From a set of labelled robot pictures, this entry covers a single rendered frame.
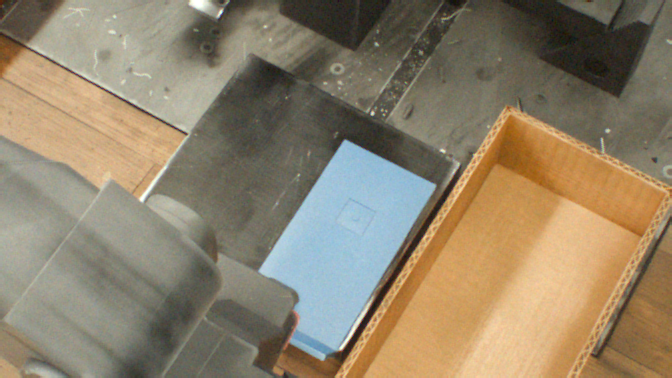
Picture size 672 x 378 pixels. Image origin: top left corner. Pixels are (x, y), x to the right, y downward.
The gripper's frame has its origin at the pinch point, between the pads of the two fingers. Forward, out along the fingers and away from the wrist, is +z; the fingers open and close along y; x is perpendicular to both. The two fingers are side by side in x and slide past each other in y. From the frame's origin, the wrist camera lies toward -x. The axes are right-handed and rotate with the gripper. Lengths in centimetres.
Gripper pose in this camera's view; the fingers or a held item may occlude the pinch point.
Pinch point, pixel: (244, 339)
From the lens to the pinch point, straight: 74.3
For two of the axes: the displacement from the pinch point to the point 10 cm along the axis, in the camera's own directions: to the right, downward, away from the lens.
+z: 2.1, 0.3, 9.8
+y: 4.6, -8.9, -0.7
